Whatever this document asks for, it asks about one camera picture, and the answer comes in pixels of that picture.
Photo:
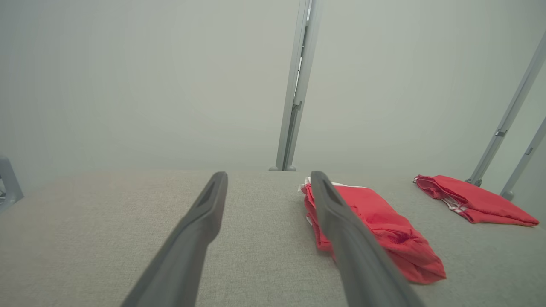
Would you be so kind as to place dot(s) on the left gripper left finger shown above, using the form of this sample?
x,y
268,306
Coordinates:
x,y
183,264

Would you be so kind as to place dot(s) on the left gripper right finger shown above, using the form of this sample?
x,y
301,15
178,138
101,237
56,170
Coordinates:
x,y
358,273

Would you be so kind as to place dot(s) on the red shorts white trim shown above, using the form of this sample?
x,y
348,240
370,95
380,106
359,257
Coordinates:
x,y
396,230

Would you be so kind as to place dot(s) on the red basketball jersey white sleeves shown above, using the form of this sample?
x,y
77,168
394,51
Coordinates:
x,y
482,200

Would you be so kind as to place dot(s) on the grey cart leg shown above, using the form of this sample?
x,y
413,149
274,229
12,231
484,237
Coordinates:
x,y
9,183

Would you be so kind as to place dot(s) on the grey partition post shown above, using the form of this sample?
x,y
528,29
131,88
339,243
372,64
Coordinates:
x,y
294,106

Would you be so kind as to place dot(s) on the grey slanted frame post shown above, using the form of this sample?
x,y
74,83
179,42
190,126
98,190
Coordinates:
x,y
527,157
507,119

